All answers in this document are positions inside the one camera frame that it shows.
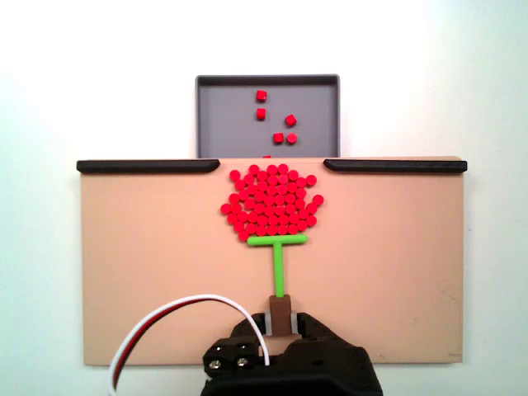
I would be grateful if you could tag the green T-shaped pusher tool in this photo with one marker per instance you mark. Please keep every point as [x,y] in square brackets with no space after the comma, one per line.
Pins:
[279,268]

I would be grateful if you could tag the heap of red cylindrical granules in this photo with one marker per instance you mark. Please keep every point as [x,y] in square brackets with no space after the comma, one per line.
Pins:
[270,208]

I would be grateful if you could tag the grey rectangular tray container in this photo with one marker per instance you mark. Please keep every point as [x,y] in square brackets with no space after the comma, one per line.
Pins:
[231,123]

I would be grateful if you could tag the beige flat board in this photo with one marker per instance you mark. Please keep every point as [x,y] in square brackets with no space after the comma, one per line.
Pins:
[165,268]

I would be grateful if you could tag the black edge barrier strip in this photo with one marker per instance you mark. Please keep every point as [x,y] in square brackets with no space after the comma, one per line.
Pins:
[144,166]
[396,166]

